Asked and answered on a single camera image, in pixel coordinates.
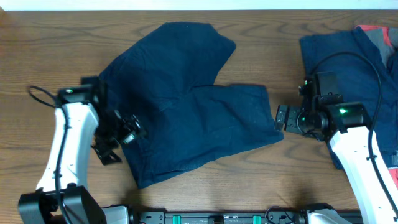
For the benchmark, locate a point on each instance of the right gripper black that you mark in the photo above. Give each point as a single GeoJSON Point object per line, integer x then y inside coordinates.
{"type": "Point", "coordinates": [294, 112]}

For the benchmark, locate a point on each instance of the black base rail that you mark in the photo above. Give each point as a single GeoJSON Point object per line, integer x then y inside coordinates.
{"type": "Point", "coordinates": [273, 216]}

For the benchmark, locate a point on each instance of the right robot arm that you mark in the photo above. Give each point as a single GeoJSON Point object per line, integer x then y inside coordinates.
{"type": "Point", "coordinates": [346, 130]}

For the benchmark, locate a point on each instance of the dark navy shorts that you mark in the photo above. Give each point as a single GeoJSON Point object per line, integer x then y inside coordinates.
{"type": "Point", "coordinates": [167, 80]}

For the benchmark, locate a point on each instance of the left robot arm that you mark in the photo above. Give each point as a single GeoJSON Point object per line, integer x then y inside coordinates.
{"type": "Point", "coordinates": [84, 122]}

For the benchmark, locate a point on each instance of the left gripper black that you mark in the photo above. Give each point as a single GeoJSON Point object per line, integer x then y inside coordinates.
{"type": "Point", "coordinates": [129, 134]}

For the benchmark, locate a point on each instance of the red grey garment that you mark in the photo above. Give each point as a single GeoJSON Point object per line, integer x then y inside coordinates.
{"type": "Point", "coordinates": [376, 87]}

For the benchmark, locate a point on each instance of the navy shorts on pile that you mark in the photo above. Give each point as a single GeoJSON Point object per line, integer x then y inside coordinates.
{"type": "Point", "coordinates": [338, 53]}

